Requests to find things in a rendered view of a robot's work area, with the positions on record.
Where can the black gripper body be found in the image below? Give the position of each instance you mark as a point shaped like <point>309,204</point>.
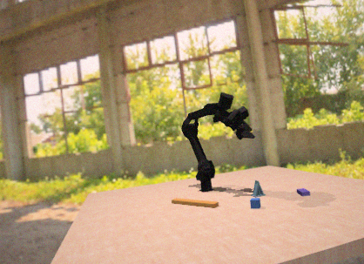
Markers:
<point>230,118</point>

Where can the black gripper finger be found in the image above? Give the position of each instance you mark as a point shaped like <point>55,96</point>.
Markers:
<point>246,134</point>
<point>241,124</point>

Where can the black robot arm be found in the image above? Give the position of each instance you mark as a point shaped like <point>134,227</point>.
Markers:
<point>206,170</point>

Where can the purple rectangular block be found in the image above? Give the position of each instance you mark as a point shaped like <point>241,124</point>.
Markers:
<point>303,192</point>

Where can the orange-brown bar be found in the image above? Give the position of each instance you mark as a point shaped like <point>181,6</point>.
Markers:
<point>189,202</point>

